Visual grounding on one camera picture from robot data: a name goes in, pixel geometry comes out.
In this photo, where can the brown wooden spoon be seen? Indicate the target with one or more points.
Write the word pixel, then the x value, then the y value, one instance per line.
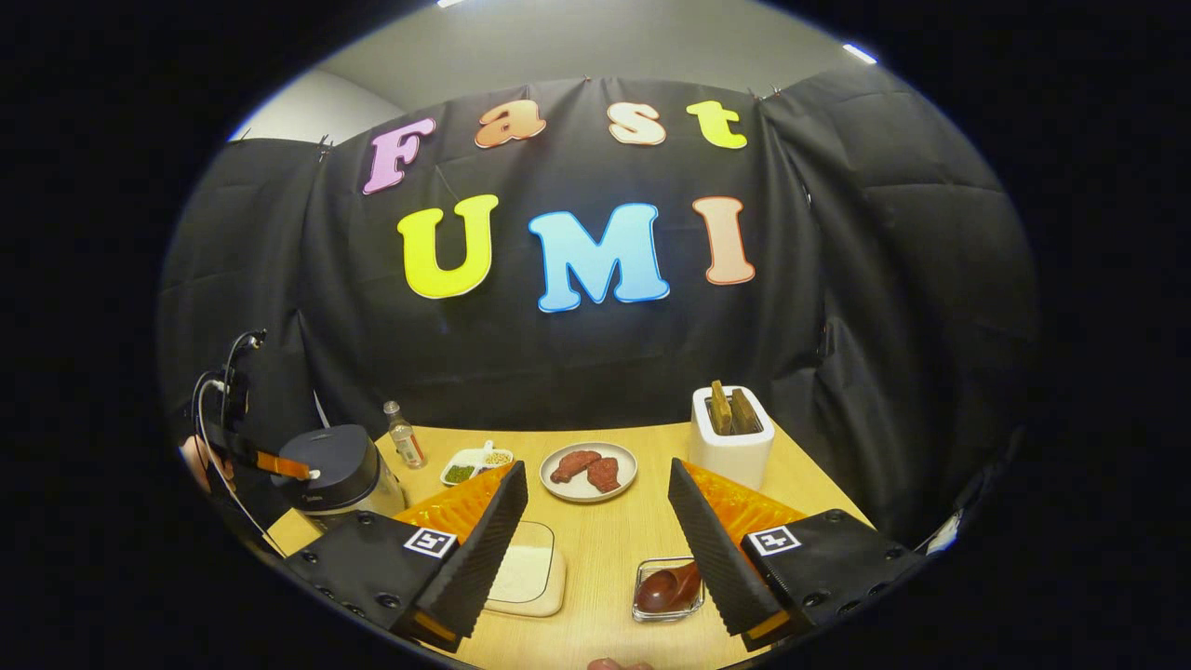
pixel 661 591

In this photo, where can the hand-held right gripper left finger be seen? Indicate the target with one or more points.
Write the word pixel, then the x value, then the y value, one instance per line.
pixel 484 558

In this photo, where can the clear tray of rice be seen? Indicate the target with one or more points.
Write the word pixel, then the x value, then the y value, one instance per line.
pixel 530 572

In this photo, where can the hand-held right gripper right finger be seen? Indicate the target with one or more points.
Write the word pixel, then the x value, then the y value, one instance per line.
pixel 716 558

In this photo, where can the round white plate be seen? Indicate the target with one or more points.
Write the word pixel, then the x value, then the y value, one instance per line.
pixel 582 491

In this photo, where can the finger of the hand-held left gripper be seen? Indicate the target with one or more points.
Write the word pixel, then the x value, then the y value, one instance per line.
pixel 284 464

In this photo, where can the red meat piece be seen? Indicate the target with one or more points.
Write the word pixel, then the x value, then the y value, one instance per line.
pixel 572 465
pixel 605 475

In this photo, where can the small glass bottle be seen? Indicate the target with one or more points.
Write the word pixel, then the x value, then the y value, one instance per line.
pixel 406 442

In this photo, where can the brown toast slice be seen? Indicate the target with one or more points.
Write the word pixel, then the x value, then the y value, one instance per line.
pixel 744 414
pixel 720 409

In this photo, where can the white divided bean dish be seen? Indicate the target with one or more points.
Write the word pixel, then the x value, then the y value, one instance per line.
pixel 465 470

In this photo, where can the dark grey rice cooker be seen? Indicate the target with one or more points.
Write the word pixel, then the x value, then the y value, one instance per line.
pixel 344 470

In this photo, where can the white toaster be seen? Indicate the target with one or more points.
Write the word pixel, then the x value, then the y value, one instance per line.
pixel 730 461

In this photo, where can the black backdrop cloth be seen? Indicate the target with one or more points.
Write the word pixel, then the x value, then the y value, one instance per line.
pixel 558 354

